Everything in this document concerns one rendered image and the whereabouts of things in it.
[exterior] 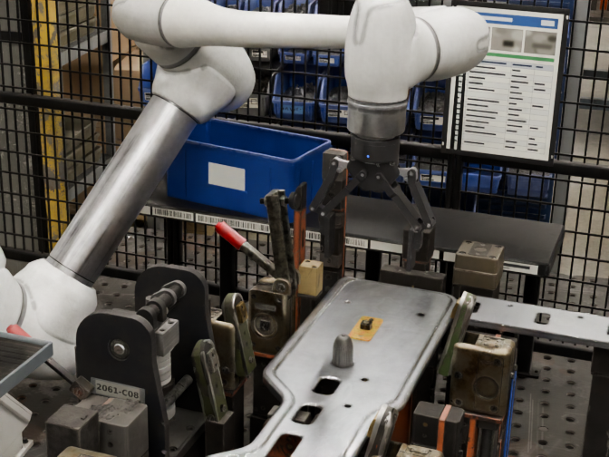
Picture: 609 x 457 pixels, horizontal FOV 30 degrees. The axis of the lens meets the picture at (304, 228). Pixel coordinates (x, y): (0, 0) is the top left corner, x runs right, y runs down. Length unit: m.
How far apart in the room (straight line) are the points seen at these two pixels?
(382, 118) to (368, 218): 0.59
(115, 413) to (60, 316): 0.67
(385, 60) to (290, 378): 0.49
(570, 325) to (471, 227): 0.39
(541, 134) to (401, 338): 0.60
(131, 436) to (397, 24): 0.69
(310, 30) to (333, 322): 0.48
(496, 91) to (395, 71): 0.61
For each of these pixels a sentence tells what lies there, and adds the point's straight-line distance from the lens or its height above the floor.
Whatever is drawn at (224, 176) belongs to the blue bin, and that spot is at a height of 1.10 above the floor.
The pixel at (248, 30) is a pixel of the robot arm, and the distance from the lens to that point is 1.92.
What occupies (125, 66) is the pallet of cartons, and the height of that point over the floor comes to 0.74.
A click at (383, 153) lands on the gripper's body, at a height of 1.31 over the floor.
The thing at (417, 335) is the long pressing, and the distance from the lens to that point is 1.87.
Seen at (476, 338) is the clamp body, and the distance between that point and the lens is 1.79.
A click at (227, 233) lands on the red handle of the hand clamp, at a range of 1.89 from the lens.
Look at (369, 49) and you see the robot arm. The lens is 1.67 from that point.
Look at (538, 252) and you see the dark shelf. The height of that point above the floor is 1.03.
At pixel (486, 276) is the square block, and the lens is 2.05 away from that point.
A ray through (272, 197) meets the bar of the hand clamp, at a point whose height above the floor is 1.21.
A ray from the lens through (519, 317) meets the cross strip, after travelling 1.96.
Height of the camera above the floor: 1.83
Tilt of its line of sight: 21 degrees down
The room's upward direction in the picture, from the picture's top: 2 degrees clockwise
